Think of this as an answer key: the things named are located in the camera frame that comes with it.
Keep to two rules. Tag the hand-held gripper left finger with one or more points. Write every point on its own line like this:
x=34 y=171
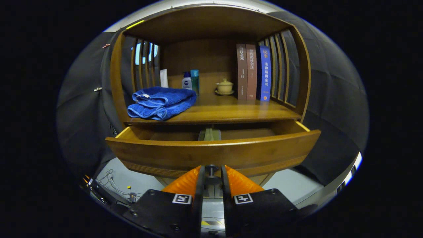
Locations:
x=199 y=205

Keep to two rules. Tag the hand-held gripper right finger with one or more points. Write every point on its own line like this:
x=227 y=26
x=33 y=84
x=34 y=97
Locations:
x=226 y=205

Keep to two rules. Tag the wooden drawer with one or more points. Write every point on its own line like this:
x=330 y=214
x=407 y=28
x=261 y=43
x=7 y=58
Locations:
x=211 y=155

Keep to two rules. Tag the wooden countertop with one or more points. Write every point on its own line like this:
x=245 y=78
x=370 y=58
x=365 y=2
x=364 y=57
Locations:
x=231 y=109

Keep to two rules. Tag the wooden cabinet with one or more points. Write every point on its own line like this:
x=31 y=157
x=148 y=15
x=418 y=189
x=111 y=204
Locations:
x=205 y=23

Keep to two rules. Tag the yellow black floor tape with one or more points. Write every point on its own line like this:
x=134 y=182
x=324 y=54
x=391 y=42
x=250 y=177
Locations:
x=205 y=223

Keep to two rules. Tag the blue folded towel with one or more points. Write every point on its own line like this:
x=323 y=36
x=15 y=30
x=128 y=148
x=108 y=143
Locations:
x=165 y=99

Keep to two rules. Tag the beige lidded teacup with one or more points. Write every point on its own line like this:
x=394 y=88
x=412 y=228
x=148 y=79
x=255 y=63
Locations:
x=225 y=87

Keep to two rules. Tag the white lotion bottle blue cap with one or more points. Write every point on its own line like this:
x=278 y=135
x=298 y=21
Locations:
x=187 y=84

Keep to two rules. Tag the teal bottle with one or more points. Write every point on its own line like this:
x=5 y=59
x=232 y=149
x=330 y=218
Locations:
x=195 y=81

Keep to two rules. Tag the white vented unit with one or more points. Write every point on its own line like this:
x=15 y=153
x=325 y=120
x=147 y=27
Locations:
x=350 y=173

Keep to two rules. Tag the white tube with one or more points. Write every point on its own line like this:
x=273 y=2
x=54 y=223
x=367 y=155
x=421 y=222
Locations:
x=164 y=78

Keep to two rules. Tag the reddish brown book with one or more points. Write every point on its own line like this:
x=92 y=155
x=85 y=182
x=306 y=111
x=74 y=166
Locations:
x=251 y=76

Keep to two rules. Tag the blue book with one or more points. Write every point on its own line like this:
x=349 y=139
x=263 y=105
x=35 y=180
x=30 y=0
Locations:
x=264 y=76

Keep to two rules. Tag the black backdrop cloth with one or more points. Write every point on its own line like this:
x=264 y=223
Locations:
x=330 y=99

